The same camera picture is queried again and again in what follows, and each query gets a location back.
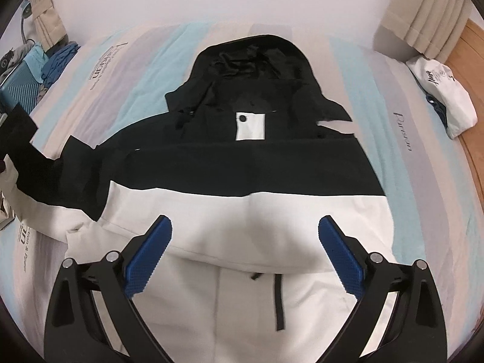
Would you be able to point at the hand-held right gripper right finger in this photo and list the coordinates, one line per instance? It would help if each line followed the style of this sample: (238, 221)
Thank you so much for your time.
(342, 257)

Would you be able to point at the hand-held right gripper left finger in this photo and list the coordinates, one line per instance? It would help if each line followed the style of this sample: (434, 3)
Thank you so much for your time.
(149, 257)

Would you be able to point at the black and white hooded jacket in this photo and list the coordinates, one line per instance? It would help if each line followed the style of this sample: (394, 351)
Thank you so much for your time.
(245, 211)

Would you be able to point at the blue crumpled clothes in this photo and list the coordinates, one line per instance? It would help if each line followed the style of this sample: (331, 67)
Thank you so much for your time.
(56, 64)

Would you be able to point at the striped bed sheet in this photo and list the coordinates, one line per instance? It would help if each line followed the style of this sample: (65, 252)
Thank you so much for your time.
(416, 196)

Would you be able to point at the dark blue denim garment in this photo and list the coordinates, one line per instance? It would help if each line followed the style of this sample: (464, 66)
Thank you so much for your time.
(438, 110)

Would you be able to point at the white plastic bag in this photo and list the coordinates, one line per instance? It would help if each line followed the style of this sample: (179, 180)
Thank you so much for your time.
(453, 94)

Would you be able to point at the teal ribbed suitcase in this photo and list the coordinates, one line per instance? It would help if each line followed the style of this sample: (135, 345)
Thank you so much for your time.
(19, 87)

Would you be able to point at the light blue cloth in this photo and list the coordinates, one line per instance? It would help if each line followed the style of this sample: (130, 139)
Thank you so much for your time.
(36, 60)

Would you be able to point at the beige curtain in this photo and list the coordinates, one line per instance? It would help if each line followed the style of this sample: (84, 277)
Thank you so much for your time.
(427, 19)
(49, 22)

